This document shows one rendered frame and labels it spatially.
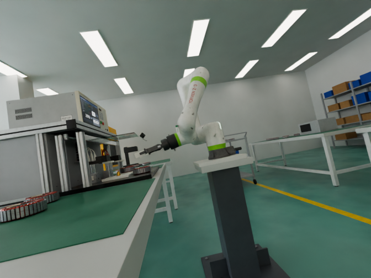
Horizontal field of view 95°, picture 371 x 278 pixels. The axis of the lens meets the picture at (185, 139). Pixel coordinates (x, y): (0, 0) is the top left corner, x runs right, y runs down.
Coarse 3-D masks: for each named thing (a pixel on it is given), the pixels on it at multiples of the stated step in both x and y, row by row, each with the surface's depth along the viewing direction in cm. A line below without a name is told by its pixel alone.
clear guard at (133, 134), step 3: (132, 132) 127; (117, 135) 126; (120, 135) 127; (123, 135) 129; (126, 135) 132; (129, 135) 135; (132, 135) 138; (135, 135) 141; (138, 135) 127; (105, 138) 129; (108, 138) 132; (111, 138) 134; (114, 138) 137; (117, 138) 140; (120, 138) 144; (123, 138) 147
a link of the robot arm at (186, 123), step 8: (192, 88) 109; (200, 88) 110; (192, 96) 106; (200, 96) 109; (192, 104) 102; (184, 112) 99; (192, 112) 100; (184, 120) 96; (192, 120) 97; (184, 128) 96; (192, 128) 99
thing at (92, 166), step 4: (100, 156) 102; (104, 156) 103; (108, 156) 106; (96, 160) 102; (100, 160) 102; (104, 160) 102; (108, 160) 105; (92, 164) 104; (92, 168) 104; (92, 172) 102
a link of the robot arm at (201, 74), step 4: (196, 68) 119; (200, 68) 117; (204, 68) 117; (192, 72) 121; (196, 72) 116; (200, 72) 115; (204, 72) 116; (208, 72) 119; (192, 76) 117; (196, 76) 114; (200, 76) 113; (204, 76) 114; (208, 76) 118; (192, 80) 114; (196, 80) 112; (200, 80) 112; (204, 80) 114; (208, 80) 120; (204, 84) 113
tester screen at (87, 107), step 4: (84, 100) 106; (84, 104) 105; (88, 104) 111; (92, 104) 117; (84, 108) 104; (88, 108) 110; (92, 108) 116; (96, 108) 123; (84, 112) 103; (88, 112) 109; (96, 112) 122; (84, 116) 102; (92, 116) 114; (84, 120) 101; (92, 120) 113; (92, 124) 111
